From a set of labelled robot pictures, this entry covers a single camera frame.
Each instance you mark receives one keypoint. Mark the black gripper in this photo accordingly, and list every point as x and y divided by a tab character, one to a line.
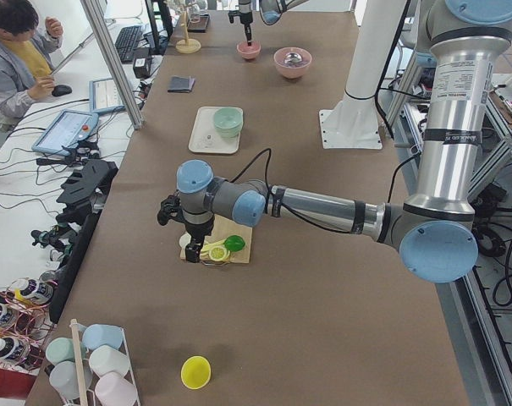
246	19
198	230

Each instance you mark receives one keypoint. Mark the small pink bowl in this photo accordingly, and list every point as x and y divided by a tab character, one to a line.
249	51

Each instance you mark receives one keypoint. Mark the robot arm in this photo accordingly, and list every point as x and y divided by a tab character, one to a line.
432	229
270	12

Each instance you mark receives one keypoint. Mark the large pink bowl with ice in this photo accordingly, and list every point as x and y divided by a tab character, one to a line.
287	72

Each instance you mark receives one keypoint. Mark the lemon slice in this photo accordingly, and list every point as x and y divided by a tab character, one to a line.
218	253

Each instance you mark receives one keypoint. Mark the bamboo cutting board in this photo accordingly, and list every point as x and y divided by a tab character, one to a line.
216	216

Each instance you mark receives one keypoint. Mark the green lime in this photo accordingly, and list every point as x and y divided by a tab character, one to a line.
234	243

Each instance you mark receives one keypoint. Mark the metal scoop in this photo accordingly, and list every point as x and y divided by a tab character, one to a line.
293	60

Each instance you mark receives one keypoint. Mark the wooden mug tree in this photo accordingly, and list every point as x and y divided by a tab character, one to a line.
186	45

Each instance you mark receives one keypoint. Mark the grey folded cloth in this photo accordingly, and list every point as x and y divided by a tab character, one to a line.
178	84

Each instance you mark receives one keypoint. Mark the stacked green bowls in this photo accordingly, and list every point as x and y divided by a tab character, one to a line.
228	121

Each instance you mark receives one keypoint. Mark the cream rabbit tray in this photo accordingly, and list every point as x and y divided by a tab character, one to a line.
204	138

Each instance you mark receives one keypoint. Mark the black keyboard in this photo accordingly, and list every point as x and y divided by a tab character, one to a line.
127	41

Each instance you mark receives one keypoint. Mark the pastel cup rack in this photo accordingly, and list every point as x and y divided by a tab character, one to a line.
92	366

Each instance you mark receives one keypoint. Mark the blue teach pendant tablet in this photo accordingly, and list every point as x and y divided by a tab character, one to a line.
65	132

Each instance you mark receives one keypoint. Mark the seated person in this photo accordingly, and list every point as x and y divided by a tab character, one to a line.
25	63

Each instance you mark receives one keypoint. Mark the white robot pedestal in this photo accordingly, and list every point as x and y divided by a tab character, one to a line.
353	123

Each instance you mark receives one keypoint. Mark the aluminium frame post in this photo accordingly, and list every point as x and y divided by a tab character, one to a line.
101	33

